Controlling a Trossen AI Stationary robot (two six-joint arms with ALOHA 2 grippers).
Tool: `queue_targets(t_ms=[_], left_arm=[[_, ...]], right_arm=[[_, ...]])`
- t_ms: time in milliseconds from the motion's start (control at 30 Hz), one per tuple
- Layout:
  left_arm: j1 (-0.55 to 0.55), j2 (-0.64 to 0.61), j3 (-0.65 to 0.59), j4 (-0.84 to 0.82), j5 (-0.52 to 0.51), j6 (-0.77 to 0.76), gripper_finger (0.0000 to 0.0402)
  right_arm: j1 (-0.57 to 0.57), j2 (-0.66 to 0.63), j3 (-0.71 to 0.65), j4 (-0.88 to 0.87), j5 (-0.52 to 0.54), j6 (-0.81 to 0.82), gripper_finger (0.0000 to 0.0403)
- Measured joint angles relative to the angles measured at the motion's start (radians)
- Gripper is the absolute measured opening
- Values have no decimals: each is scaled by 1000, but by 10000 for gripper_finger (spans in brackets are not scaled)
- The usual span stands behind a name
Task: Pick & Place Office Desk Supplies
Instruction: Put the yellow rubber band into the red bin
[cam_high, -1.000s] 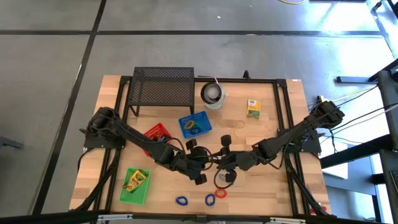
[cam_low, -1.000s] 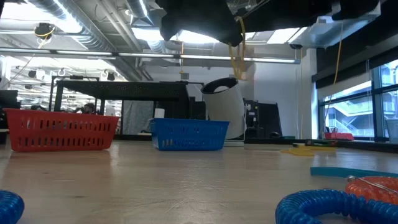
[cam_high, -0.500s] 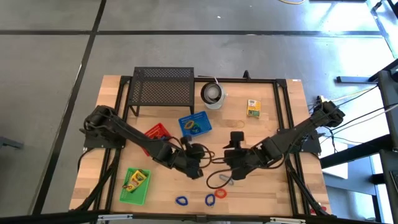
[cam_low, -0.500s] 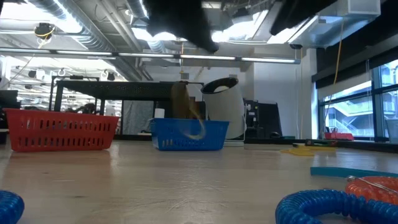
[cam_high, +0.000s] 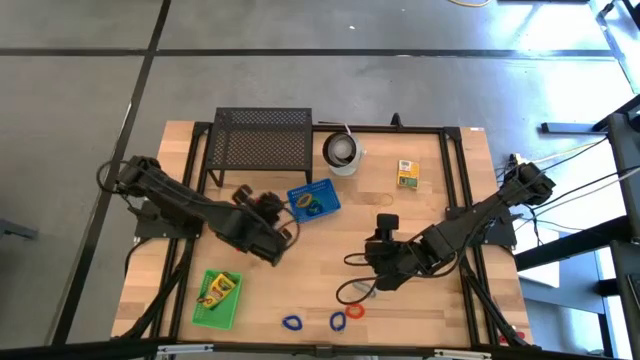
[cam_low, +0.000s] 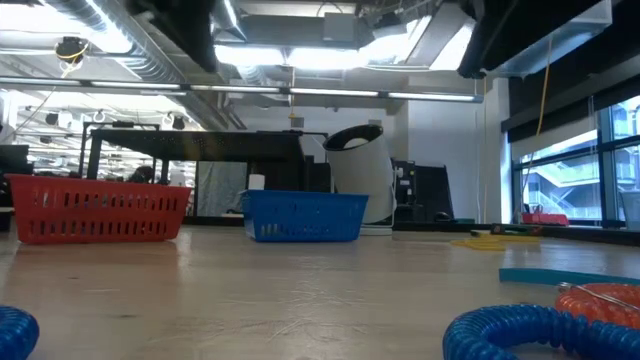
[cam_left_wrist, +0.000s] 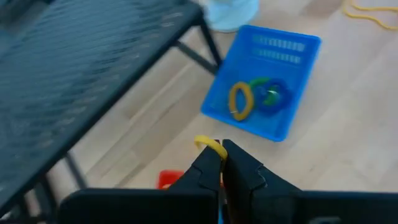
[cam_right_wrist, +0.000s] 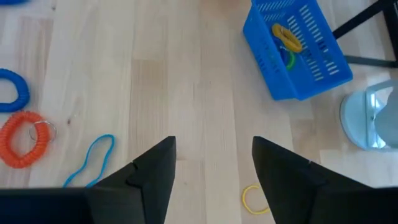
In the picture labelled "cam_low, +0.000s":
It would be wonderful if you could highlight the red-orange coil wristband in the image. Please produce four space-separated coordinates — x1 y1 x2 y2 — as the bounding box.
554 283 640 332

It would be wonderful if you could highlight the black equipment cabinet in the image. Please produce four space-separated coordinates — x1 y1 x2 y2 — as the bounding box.
392 158 455 224

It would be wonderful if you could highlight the red distant bin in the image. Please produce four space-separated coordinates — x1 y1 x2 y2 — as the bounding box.
522 212 570 227

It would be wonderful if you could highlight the person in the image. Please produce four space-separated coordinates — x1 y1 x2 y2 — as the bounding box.
128 165 156 184

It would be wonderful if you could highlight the dark window frame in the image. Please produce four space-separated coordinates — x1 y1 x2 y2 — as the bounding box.
509 94 640 229

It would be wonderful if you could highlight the teal rubber band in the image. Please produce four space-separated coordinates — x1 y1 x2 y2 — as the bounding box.
498 268 640 288

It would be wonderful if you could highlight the grey plastic sheet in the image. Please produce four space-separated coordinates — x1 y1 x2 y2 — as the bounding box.
197 160 250 217

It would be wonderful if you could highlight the small yellow green box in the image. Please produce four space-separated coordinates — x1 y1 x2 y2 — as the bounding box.
469 223 542 244

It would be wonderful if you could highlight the black metal mesh shelf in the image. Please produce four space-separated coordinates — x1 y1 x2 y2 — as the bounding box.
87 128 307 194

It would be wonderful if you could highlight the yellow hanging cable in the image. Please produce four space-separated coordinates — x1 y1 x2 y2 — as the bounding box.
535 29 554 139

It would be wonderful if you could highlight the blue plastic basket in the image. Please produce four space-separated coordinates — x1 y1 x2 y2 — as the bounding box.
240 189 370 244

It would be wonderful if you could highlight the long ceiling light strip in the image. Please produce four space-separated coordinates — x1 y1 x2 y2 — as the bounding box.
192 83 484 104

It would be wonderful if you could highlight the yellow rubber band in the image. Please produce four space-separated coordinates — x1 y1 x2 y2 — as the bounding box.
449 235 507 253

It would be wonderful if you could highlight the black ceiling-hung device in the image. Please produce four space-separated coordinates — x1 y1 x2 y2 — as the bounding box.
54 35 90 65

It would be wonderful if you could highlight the blue coil wristband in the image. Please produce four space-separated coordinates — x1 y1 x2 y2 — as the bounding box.
0 305 41 360
442 304 640 360

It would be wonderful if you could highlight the red plastic basket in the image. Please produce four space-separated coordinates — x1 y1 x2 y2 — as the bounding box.
5 173 194 246

